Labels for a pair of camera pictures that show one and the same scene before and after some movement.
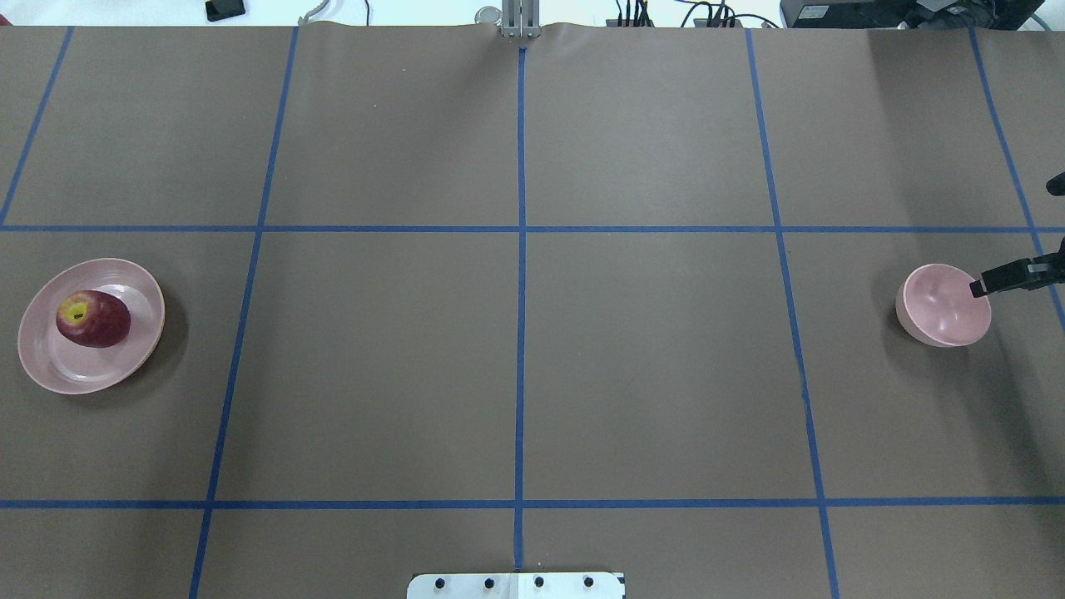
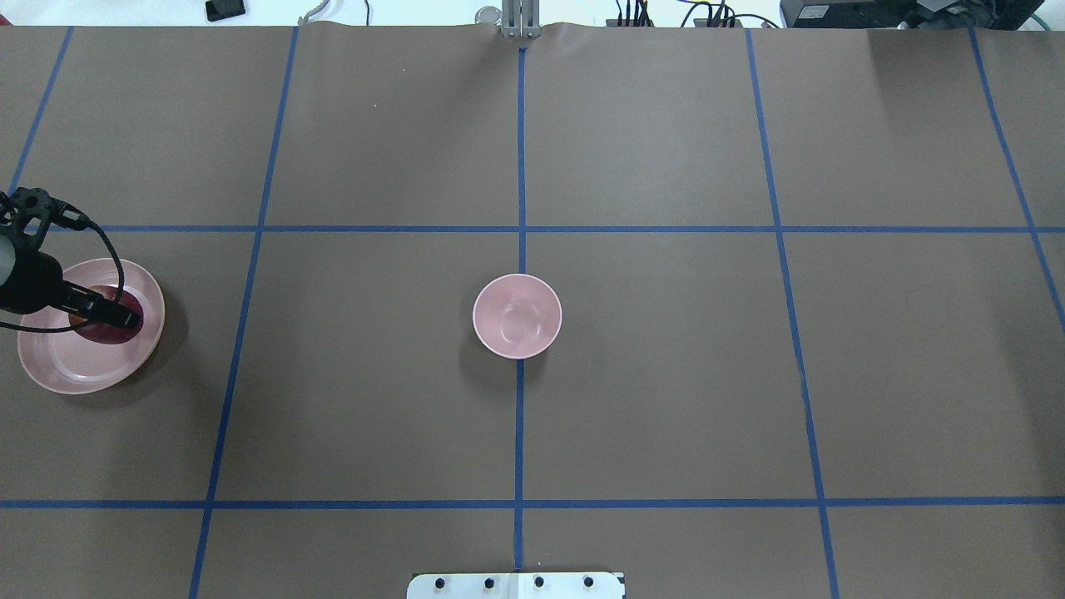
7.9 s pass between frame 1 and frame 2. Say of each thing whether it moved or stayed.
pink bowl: moved
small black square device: stayed
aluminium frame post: stayed
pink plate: stayed
